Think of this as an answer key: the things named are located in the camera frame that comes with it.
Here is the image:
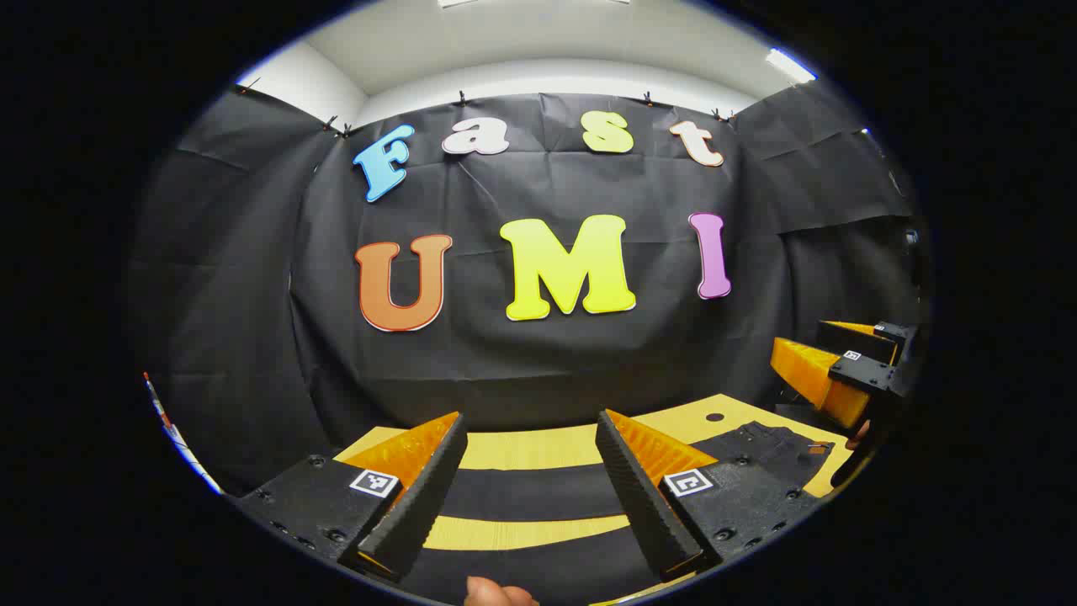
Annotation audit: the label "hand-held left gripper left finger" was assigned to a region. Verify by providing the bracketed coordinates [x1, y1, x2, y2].
[231, 411, 469, 583]

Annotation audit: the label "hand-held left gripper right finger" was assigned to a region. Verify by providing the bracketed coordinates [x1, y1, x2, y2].
[595, 409, 830, 583]

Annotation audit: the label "dark grey jeans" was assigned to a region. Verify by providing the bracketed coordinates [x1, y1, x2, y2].
[395, 421, 836, 605]

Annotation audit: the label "black backdrop cloth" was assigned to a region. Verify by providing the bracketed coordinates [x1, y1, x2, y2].
[126, 84, 931, 497]

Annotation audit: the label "white ceiling light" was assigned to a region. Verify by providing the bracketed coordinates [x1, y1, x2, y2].
[764, 47, 819, 86]

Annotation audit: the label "row of black cloth clips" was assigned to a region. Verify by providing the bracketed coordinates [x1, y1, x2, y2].
[238, 77, 740, 140]

